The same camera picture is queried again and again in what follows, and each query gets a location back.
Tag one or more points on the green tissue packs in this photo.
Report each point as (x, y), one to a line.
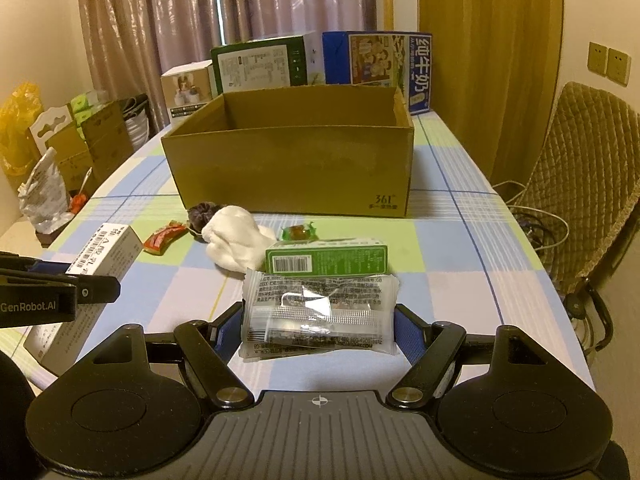
(87, 104)

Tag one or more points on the dark velvet scrunchie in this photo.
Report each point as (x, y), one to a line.
(198, 216)

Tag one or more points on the large open cardboard box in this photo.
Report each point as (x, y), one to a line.
(334, 149)

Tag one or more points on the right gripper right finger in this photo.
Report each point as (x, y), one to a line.
(431, 350)

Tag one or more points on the green carton box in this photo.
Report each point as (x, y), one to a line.
(275, 62)

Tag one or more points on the white product box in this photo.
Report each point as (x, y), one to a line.
(187, 88)

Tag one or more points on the mauve curtain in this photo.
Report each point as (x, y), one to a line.
(130, 43)

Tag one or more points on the white cloth sock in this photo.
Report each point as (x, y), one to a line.
(235, 242)

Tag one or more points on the quilted tan chair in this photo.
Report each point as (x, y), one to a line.
(584, 188)

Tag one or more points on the dark wooden tray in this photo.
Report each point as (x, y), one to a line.
(48, 231)

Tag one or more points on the blue milk carton box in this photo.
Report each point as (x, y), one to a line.
(385, 59)

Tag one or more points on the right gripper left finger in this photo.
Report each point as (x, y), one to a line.
(207, 349)

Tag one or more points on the white plastic bag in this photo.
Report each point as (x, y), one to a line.
(43, 195)

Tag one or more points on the brown cardboard box on side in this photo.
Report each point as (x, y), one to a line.
(101, 144)

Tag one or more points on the white shopping bag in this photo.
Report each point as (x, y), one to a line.
(135, 112)

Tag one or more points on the wooden door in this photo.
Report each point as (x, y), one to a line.
(495, 68)

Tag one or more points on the wall switch plates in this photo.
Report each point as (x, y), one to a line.
(610, 63)

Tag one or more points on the white chair back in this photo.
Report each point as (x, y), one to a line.
(48, 123)

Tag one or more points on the yellow plastic bag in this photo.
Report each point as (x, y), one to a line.
(19, 152)

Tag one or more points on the white medicine box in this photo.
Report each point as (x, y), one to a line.
(101, 265)

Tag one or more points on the green medicine box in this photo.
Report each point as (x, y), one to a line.
(328, 258)

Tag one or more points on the green candy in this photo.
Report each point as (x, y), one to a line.
(303, 232)

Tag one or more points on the red candy wrapper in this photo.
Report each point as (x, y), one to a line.
(157, 243)

